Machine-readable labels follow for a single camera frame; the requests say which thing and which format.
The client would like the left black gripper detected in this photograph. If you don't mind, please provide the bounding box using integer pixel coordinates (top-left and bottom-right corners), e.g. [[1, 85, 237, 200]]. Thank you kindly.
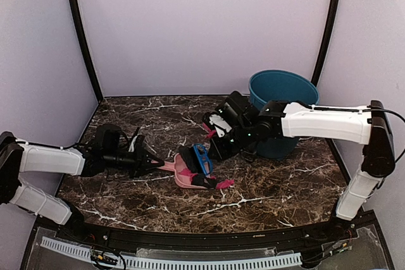
[[104, 144, 165, 179]]

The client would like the pink plastic dustpan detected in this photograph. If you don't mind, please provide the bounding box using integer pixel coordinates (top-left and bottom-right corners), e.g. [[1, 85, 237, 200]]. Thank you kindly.
[[159, 153, 217, 190]]

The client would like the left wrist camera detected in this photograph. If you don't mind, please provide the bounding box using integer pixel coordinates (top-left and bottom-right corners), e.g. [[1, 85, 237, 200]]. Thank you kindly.
[[128, 127, 145, 152]]

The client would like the black frame post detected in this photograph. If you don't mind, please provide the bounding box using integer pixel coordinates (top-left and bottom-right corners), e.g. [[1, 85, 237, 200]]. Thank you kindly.
[[311, 0, 339, 87], [68, 0, 104, 103]]

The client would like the right black frame post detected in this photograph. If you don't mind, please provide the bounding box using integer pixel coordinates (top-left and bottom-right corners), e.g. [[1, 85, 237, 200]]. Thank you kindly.
[[311, 0, 339, 87]]

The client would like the white slotted cable duct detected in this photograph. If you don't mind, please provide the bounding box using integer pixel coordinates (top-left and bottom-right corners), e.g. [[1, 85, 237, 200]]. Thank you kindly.
[[40, 236, 303, 270]]

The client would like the pink paper scrap back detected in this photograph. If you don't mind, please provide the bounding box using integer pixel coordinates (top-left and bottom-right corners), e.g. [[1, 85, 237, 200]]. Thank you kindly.
[[202, 123, 216, 139]]

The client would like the pink paper scrap left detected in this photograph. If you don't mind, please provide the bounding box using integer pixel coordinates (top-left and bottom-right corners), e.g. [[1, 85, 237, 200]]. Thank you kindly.
[[179, 168, 197, 178]]

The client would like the blue plastic waste bin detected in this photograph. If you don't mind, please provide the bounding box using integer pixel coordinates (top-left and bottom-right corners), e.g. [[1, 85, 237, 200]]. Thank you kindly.
[[249, 70, 320, 160]]

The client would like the black table front rail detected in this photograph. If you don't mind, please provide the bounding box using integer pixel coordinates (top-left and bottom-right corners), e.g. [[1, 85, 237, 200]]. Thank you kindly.
[[50, 199, 363, 255]]

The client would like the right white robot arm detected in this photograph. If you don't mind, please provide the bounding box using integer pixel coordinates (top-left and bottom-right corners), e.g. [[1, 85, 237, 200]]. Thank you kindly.
[[208, 91, 400, 241]]

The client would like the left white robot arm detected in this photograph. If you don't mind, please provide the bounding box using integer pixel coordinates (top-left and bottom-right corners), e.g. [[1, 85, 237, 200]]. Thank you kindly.
[[1, 124, 165, 242]]

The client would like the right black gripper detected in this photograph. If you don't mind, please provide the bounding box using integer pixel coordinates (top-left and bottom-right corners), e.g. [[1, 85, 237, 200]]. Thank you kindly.
[[208, 121, 256, 163]]

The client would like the left black frame post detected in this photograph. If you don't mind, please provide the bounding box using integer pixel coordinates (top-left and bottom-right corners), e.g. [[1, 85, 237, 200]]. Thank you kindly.
[[68, 0, 104, 103]]

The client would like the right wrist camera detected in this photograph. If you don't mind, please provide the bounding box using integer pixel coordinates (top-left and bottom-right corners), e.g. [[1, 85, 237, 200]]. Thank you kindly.
[[202, 113, 232, 137]]

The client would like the blue hand brush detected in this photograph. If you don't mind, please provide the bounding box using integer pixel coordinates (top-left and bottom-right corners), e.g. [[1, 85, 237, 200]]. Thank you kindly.
[[192, 144, 213, 176]]

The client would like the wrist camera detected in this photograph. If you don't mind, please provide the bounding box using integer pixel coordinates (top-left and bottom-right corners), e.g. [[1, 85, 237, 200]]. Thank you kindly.
[[128, 127, 145, 152], [202, 113, 232, 137]]

